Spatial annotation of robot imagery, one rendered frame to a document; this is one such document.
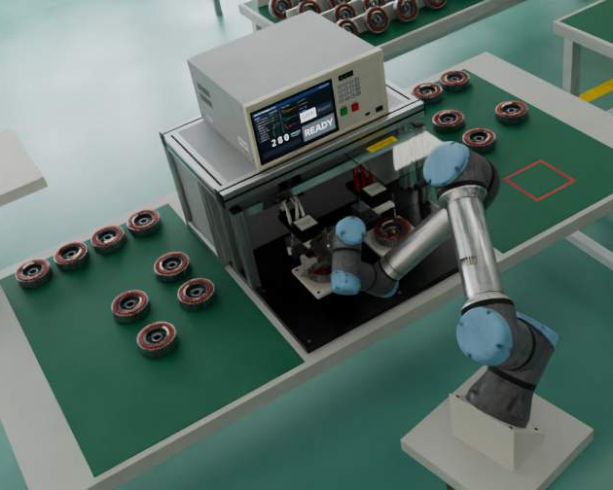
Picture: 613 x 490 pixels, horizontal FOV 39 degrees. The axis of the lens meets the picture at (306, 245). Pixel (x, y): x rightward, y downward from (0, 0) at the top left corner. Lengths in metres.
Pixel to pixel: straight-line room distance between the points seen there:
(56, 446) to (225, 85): 1.06
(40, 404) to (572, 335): 1.94
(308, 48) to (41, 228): 2.31
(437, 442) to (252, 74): 1.11
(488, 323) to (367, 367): 1.49
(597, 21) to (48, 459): 2.69
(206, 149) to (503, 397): 1.13
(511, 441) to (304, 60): 1.18
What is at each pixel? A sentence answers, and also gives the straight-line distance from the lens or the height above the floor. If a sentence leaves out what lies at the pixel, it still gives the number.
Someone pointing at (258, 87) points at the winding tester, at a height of 1.32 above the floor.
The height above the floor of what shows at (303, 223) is 0.92.
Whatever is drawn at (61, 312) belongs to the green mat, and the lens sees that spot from 2.73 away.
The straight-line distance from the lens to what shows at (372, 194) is 2.56.
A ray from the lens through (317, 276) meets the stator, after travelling 2.48.
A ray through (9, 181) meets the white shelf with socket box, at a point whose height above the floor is 1.20.
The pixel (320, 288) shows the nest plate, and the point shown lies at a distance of 2.48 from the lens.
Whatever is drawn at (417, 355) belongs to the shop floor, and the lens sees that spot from 3.33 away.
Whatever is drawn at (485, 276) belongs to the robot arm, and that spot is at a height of 1.14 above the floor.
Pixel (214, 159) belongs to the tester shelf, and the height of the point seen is 1.11.
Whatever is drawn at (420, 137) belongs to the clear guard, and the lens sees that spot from 2.53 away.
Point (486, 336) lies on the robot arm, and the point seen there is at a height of 1.09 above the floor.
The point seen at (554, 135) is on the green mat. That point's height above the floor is 0.75.
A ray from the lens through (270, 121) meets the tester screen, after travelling 2.35.
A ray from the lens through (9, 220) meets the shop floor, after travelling 4.66.
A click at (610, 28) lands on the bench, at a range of 3.76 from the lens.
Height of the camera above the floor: 2.44
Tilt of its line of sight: 39 degrees down
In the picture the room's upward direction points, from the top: 11 degrees counter-clockwise
